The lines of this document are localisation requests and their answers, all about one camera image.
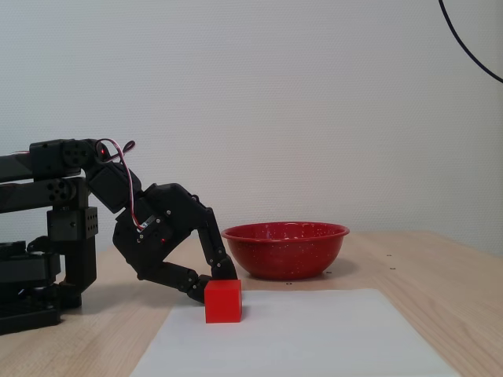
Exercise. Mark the red cube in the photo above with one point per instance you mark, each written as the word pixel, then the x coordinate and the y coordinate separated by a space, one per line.
pixel 222 302

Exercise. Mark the white paper sheet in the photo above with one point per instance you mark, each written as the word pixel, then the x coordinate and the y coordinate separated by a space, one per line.
pixel 314 334

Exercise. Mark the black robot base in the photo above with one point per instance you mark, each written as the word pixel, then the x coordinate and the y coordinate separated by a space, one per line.
pixel 23 271

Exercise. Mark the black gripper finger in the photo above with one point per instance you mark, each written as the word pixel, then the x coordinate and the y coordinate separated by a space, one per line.
pixel 210 235
pixel 182 279

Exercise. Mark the red speckled bowl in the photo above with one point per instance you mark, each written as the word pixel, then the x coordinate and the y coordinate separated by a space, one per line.
pixel 283 251

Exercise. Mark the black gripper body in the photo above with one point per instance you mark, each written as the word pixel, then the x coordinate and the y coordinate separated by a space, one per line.
pixel 167 225

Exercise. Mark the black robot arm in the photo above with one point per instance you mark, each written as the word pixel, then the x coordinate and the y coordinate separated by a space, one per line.
pixel 47 157

